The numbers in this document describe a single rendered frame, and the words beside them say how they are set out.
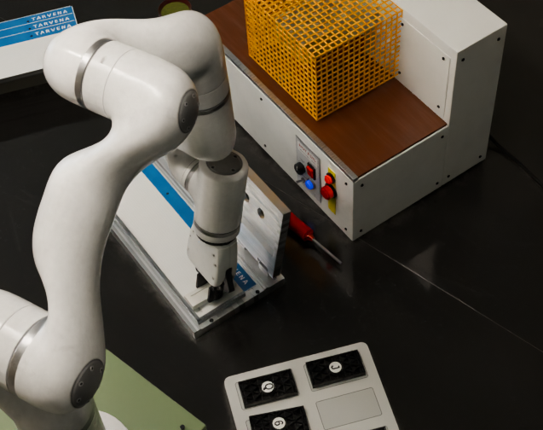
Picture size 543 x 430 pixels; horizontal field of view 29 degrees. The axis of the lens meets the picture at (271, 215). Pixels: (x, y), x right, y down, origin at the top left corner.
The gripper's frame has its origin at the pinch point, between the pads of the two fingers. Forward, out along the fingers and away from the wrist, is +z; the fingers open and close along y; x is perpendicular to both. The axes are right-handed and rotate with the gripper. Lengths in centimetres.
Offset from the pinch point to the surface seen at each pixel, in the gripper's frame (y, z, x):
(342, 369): 27.9, 0.9, 10.2
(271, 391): 23.9, 3.3, -2.3
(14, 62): -72, -4, -4
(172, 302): -2.6, 4.0, -6.3
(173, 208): -21.8, 1.7, 5.7
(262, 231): -0.4, -8.3, 11.5
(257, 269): 0.7, 0.7, 10.7
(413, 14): -6, -43, 45
